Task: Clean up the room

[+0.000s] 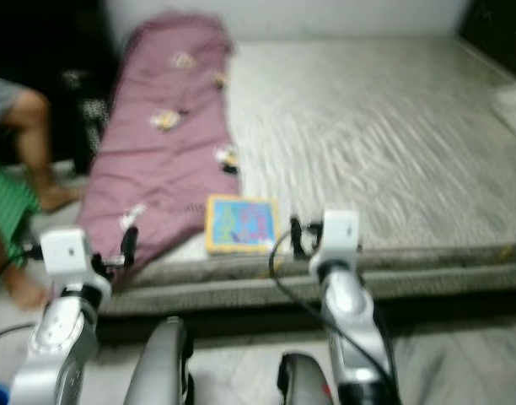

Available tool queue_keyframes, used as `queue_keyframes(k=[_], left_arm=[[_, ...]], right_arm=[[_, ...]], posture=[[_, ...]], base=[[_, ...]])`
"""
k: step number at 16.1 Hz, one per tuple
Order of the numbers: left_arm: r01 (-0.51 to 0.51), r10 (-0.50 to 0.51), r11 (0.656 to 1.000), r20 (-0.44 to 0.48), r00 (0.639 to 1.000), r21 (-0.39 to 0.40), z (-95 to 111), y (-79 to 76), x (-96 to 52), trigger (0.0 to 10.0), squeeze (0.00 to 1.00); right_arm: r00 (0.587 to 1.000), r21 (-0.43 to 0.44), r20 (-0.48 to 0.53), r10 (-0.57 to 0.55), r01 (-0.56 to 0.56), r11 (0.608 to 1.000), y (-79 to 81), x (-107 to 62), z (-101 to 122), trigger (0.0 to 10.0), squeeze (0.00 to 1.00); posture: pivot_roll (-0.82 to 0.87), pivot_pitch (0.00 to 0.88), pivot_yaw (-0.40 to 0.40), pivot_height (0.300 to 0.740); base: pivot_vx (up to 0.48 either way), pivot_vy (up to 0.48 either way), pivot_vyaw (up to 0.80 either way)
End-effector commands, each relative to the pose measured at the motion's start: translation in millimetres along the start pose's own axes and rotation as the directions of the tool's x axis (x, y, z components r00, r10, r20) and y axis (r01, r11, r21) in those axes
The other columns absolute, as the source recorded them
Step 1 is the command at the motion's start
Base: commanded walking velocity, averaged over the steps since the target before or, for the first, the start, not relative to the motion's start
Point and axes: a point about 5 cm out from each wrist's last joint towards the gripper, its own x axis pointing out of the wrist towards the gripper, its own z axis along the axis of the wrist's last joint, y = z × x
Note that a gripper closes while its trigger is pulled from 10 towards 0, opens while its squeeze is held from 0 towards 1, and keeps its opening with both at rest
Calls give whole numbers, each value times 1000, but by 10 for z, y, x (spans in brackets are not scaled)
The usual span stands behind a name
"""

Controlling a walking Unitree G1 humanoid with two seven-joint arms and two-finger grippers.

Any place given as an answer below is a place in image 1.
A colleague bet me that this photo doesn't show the colourful children's book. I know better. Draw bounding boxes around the colourful children's book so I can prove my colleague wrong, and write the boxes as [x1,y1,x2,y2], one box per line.
[205,194,280,254]

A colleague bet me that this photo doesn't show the maroon blanket with cartoon prints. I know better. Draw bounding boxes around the maroon blanket with cartoon prints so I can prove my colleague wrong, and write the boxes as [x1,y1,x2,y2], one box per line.
[77,13,242,279]

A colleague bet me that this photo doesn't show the dark bed base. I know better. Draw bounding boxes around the dark bed base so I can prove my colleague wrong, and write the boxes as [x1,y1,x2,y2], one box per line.
[98,295,516,343]

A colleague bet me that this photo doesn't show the green plastic stool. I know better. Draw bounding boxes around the green plastic stool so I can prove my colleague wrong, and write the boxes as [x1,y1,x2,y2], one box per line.
[0,156,40,262]

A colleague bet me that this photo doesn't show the white quilted mattress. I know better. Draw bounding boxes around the white quilted mattress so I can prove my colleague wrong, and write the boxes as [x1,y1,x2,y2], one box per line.
[98,34,516,317]

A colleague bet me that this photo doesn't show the silver right robot leg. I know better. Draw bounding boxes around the silver right robot leg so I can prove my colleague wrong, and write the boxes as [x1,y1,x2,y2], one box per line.
[275,353,335,405]

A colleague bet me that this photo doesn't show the seated person in grey shorts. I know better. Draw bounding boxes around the seated person in grey shorts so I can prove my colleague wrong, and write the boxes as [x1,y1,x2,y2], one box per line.
[0,74,86,309]

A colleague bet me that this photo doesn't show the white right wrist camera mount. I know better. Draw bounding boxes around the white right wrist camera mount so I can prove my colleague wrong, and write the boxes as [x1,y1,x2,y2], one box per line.
[310,209,363,269]

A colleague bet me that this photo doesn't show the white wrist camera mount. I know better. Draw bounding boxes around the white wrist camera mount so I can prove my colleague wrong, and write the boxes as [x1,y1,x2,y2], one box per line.
[310,209,363,269]
[39,228,96,286]

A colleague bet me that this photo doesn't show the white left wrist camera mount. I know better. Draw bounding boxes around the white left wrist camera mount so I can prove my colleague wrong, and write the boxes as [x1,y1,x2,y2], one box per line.
[39,228,96,286]

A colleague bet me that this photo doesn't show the black left wrist camera cable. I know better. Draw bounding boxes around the black left wrist camera cable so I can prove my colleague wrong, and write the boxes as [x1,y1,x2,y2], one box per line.
[0,245,44,292]

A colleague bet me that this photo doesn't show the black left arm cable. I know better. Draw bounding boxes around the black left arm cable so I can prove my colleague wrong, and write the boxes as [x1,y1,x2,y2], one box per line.
[0,321,31,347]

